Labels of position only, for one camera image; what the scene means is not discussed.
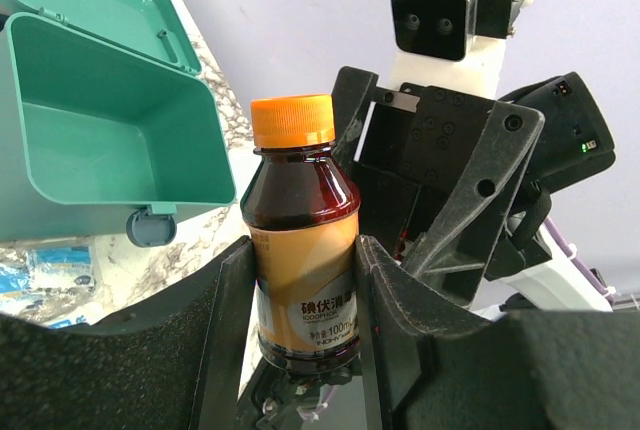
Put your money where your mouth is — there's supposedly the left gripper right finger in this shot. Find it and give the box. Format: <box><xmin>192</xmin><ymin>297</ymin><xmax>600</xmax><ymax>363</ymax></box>
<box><xmin>355</xmin><ymin>236</ymin><xmax>639</xmax><ymax>429</ymax></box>

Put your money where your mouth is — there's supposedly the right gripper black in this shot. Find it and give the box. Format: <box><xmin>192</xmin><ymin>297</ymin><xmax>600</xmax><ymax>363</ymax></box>
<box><xmin>332</xmin><ymin>66</ymin><xmax>545</xmax><ymax>307</ymax></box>

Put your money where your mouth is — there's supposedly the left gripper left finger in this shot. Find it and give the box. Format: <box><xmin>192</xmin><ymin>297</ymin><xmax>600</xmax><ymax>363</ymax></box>
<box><xmin>1</xmin><ymin>237</ymin><xmax>254</xmax><ymax>429</ymax></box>

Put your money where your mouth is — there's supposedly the brown iodine bottle orange cap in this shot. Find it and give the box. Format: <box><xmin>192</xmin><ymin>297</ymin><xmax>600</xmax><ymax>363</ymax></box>
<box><xmin>240</xmin><ymin>94</ymin><xmax>361</xmax><ymax>375</ymax></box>

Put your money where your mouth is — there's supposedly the green medicine box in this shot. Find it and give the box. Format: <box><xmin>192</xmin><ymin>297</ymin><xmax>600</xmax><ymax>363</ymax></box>
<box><xmin>1</xmin><ymin>0</ymin><xmax>236</xmax><ymax>247</ymax></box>

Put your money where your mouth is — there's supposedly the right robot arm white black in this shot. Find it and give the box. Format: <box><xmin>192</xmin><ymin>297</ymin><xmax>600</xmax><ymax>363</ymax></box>
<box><xmin>332</xmin><ymin>67</ymin><xmax>615</xmax><ymax>306</ymax></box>

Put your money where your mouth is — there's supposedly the white blue gauze pack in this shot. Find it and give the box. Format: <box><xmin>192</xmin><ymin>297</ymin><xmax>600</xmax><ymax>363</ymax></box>
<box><xmin>1</xmin><ymin>245</ymin><xmax>105</xmax><ymax>328</ymax></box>

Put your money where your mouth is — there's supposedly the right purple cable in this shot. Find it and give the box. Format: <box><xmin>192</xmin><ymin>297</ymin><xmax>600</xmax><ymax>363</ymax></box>
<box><xmin>543</xmin><ymin>217</ymin><xmax>616</xmax><ymax>296</ymax></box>

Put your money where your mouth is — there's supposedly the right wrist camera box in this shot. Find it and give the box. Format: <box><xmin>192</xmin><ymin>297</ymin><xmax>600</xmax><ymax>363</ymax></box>
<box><xmin>391</xmin><ymin>0</ymin><xmax>534</xmax><ymax>62</ymax></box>

